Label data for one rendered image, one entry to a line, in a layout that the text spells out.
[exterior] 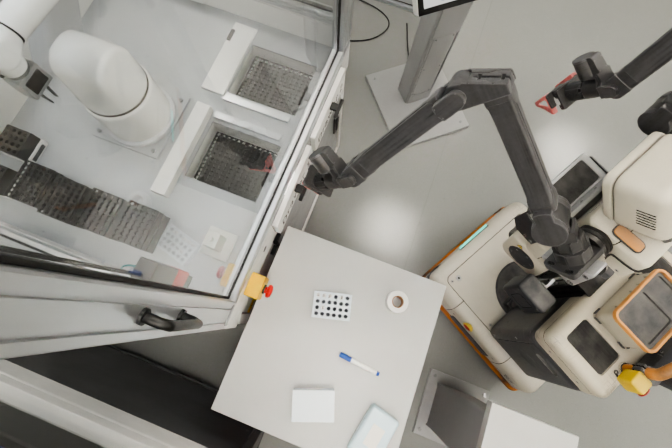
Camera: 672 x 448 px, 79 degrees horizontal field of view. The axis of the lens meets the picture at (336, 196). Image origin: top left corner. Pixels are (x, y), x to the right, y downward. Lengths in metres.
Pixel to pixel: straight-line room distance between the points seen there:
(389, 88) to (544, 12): 1.19
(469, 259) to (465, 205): 0.45
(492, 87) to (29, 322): 0.78
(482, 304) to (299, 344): 0.93
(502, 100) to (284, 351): 0.99
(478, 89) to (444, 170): 1.55
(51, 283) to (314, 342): 1.04
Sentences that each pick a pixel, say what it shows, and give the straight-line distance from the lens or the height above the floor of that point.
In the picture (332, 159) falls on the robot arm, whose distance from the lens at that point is 1.13.
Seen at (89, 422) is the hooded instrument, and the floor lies 0.96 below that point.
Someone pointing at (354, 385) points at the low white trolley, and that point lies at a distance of 1.42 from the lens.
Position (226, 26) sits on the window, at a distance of 0.63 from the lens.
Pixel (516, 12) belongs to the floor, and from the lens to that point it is 3.10.
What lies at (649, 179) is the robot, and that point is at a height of 1.36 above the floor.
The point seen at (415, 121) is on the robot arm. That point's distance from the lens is 0.95.
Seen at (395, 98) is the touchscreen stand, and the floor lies 0.04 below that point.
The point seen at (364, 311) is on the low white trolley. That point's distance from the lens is 1.41.
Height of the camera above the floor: 2.16
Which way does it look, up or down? 74 degrees down
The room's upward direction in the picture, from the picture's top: 5 degrees clockwise
